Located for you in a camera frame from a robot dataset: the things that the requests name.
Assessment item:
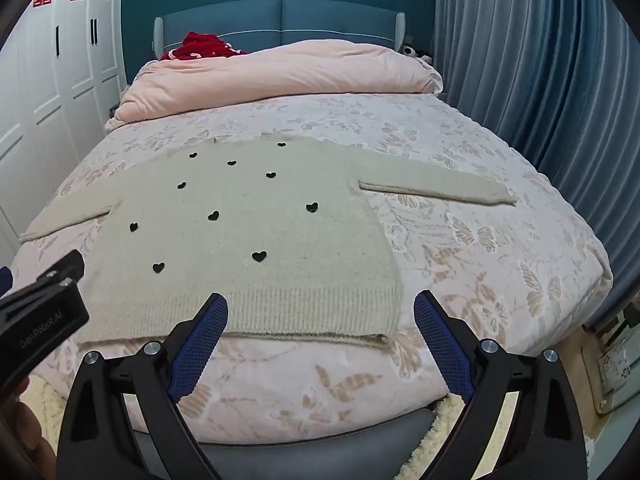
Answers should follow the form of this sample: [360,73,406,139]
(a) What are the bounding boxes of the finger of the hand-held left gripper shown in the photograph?
[10,250,86,295]

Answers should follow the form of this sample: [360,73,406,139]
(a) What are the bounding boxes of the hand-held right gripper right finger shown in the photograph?
[412,290,588,480]

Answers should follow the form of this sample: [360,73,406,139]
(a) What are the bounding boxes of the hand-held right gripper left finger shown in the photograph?
[59,292,231,480]

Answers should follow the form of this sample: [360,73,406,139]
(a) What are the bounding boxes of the beige knit sweater black hearts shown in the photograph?
[20,132,518,352]

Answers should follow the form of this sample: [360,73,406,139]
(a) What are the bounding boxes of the person's left hand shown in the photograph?
[0,375,57,480]

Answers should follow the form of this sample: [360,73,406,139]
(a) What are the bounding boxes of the bed with butterfly bedspread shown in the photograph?
[10,92,615,448]

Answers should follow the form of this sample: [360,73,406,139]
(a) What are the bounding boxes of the grey bed footboard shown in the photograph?
[130,406,437,480]

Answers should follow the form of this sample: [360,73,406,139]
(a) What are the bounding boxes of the white floral storage box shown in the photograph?
[582,305,637,416]

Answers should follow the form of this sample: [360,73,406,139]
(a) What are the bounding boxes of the white wardrobe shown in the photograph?
[0,0,128,261]

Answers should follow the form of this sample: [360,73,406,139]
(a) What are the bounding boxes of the red cloth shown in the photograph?
[160,31,248,61]

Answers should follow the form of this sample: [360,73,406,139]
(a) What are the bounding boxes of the pink duvet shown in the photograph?
[104,42,443,133]

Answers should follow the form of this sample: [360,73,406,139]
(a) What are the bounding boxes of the blue curtain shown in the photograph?
[432,0,640,291]

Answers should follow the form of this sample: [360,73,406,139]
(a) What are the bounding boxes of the blue upholstered headboard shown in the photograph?
[151,0,407,58]

